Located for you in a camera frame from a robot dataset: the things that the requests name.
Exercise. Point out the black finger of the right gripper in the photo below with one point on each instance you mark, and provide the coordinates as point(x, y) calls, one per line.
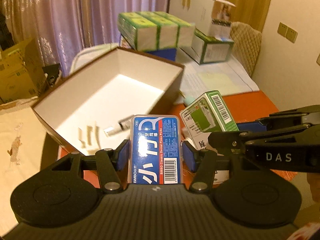
point(228, 142)

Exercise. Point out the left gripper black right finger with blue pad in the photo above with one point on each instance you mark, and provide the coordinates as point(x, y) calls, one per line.
point(203, 163)

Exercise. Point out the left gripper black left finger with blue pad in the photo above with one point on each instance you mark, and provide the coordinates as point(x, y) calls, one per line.
point(112, 167)

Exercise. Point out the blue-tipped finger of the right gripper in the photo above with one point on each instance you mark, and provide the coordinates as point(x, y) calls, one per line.
point(283, 119)

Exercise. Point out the green white medicine box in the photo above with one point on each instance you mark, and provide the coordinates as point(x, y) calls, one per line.
point(206, 114)

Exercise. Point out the blue dental floss pick box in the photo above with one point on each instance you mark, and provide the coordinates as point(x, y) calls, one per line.
point(155, 150)

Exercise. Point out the mint handheld fan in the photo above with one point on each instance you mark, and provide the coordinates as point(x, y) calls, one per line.
point(187, 100)

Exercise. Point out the person's right hand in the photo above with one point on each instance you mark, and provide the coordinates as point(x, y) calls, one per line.
point(314, 182)

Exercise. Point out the white plastic tray insert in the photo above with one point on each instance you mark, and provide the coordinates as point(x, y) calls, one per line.
point(88, 138)

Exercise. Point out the red blueprint desk mat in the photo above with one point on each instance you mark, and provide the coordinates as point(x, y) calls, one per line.
point(243, 107)

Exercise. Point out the brown cardboard box white inside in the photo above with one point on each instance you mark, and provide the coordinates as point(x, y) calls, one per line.
point(62, 116)

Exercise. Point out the checked pale cloth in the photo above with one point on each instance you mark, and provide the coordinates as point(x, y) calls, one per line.
point(215, 77)

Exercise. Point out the beige quilted chair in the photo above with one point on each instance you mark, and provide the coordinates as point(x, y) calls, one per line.
point(247, 44)

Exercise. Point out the green white carton box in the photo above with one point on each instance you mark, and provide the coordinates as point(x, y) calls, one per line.
point(205, 49)

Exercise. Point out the beige embroidered table cloth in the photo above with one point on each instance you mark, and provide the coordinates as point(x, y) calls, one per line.
point(26, 148)

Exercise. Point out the blue flat box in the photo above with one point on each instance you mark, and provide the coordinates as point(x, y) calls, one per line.
point(169, 54)

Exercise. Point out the tall white open carton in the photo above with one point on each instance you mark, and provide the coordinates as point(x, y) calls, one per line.
point(216, 18)

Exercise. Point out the brown cardboard shipping box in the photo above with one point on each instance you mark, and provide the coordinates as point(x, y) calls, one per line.
point(22, 74)

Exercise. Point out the green white tissue pack bundle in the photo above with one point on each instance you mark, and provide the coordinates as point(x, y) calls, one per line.
point(151, 31)

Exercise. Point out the purple curtain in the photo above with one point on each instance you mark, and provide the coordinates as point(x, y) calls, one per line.
point(63, 28)

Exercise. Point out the wall power sockets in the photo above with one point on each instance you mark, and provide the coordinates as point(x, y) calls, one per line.
point(287, 32)

